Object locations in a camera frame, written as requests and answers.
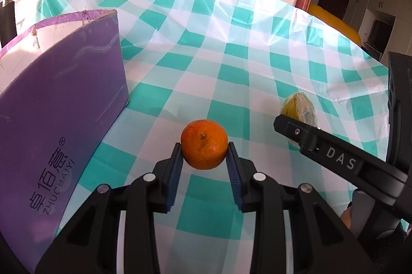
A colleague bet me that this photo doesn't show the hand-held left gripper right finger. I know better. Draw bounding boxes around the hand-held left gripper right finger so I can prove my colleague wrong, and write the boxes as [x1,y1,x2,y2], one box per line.
[225,141,376,274]

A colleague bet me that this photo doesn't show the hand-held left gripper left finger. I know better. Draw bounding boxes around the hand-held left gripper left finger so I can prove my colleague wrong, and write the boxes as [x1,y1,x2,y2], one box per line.
[35,143,184,274]

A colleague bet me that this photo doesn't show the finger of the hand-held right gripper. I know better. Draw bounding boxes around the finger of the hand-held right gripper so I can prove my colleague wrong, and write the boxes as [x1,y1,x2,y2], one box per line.
[273,114,365,180]

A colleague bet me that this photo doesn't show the large orange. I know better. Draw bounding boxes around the large orange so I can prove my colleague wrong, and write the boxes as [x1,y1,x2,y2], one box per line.
[181,119,229,170]

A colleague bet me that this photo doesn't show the plastic-wrapped yellow-green fruit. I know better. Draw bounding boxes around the plastic-wrapped yellow-green fruit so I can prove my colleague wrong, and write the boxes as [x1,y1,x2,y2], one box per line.
[281,92,317,150]

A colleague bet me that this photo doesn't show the purple cardboard box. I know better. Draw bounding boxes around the purple cardboard box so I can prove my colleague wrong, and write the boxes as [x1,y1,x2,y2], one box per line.
[0,9,130,274]

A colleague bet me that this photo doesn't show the person's right hand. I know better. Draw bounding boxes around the person's right hand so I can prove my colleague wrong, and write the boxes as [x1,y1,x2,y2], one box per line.
[340,209,353,230]

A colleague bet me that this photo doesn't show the dark screen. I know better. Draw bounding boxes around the dark screen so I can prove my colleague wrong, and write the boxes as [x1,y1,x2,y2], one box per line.
[368,19,395,53]

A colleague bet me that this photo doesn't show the green white checked tablecloth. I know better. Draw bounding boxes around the green white checked tablecloth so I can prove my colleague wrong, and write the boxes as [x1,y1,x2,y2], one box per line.
[36,0,412,274]

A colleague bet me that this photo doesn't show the yellow rounded object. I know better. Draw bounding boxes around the yellow rounded object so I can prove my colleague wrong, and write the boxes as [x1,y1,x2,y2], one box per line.
[307,3,362,46]

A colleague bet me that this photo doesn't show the black object by window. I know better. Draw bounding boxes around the black object by window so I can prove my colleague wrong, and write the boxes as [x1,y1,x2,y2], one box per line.
[0,1,17,49]

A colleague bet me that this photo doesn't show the white wall cabinets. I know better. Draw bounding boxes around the white wall cabinets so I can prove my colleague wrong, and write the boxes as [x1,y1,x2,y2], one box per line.
[348,0,412,68]

